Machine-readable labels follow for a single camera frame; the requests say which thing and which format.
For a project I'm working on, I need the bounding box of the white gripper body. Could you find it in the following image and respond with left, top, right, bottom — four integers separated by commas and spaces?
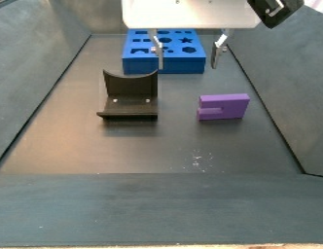
121, 0, 260, 29

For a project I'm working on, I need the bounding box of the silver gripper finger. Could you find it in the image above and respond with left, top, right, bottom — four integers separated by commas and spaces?
210, 29, 229, 68
149, 29, 164, 69

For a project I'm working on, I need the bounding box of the purple double-square block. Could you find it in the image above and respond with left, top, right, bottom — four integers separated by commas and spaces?
197, 93, 251, 121

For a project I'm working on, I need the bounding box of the blue shape-sorting board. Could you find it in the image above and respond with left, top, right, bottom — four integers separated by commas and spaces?
122, 29, 206, 75

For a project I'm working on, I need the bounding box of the black curved holder stand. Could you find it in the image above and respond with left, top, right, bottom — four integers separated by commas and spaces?
97, 71, 158, 119

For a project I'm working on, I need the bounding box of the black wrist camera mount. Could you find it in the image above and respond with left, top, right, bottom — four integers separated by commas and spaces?
248, 0, 304, 28

